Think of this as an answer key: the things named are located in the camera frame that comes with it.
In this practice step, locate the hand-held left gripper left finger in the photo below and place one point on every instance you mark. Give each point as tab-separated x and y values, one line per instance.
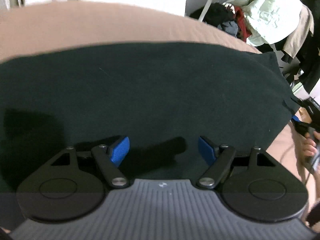
120	152

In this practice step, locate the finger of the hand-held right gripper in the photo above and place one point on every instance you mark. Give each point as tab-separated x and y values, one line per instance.
310	106
296	120

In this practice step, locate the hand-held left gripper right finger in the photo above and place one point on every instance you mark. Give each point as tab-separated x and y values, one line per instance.
206	152

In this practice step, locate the pile of clothes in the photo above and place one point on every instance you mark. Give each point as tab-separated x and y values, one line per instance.
311	62

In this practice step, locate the person's right hand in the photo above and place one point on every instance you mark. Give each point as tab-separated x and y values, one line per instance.
308	148

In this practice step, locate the dark fuzzy cloth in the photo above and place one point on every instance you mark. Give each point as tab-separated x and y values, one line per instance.
314	215

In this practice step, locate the beige hanging garment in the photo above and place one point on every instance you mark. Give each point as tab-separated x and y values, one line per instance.
298	37

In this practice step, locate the pale green jacket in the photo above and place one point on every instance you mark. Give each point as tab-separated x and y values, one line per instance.
270	12

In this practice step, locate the red garment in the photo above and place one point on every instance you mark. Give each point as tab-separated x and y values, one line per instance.
242	22

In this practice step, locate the white pole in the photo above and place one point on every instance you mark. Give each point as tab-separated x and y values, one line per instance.
208	1

